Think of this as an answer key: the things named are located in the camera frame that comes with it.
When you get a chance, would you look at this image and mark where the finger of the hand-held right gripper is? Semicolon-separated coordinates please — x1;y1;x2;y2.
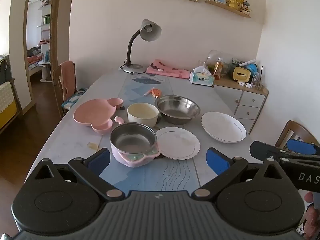
250;141;290;164
287;138;320;155

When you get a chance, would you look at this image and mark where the pink steel-lined bowl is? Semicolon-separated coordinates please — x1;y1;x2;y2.
109;116;161;168

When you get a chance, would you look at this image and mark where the pink towel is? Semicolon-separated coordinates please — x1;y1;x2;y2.
60;60;77;101

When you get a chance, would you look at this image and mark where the pink folded cloth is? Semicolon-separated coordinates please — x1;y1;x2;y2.
146;59;192;79

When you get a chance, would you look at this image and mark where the white deep plate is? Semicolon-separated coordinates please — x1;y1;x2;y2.
201;112;247;144

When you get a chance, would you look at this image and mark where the cream bowl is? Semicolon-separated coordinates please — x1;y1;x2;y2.
127;102;160;128

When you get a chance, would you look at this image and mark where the yellow tissue holder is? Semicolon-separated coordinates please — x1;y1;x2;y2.
230;66;252;83

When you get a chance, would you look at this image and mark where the person's right hand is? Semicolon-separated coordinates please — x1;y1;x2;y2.
304;191;320;233

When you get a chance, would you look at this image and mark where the wooden slatted chair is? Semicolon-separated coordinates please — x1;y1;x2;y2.
275;120;320;150

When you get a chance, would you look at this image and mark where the clear plastic container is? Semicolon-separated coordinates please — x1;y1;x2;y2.
251;72;263;90

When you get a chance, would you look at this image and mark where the wooden chair with towel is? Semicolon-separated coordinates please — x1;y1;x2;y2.
52;60;88;119

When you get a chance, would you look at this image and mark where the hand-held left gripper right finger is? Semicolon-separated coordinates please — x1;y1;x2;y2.
191;148;290;202

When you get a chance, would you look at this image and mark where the blue patterned seat cushion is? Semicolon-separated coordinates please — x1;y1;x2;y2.
62;88;88;109

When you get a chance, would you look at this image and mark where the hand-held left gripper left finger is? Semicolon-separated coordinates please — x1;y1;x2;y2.
25;148;125;202

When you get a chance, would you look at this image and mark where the orange drink bottle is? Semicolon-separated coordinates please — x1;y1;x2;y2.
214;57;224;80

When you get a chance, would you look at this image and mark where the large steel bowl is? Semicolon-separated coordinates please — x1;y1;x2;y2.
154;95;201;125

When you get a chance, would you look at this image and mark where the wooden wall shelf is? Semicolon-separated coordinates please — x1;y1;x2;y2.
205;0;251;18

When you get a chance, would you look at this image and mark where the grey desk lamp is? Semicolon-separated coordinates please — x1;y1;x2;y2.
122;19;162;74

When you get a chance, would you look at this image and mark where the white drawer cabinet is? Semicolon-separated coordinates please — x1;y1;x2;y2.
212;76;269;134

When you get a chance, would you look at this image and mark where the blue globe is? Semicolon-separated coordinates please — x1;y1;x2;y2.
246;62;258;75

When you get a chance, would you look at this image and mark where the blue printed table runner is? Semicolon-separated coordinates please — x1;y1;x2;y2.
99;74;208;193

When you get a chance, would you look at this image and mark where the large glass jar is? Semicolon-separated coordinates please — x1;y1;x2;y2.
207;49;234;78

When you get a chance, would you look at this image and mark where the pink bear-shaped plate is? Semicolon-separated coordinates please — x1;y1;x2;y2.
73;98;124;135

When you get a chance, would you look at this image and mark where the tissue box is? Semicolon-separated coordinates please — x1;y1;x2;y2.
189;66;215;87

